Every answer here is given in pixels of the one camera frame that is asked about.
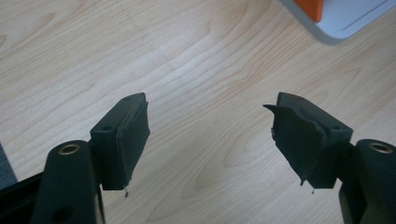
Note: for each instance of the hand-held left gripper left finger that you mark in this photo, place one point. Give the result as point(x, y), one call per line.
point(121, 146)

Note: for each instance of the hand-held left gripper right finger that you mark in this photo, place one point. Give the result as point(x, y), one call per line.
point(305, 143)

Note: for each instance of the white flat board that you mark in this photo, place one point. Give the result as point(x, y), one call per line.
point(342, 26)

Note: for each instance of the orange upright panel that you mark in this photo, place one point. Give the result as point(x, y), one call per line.
point(309, 7)

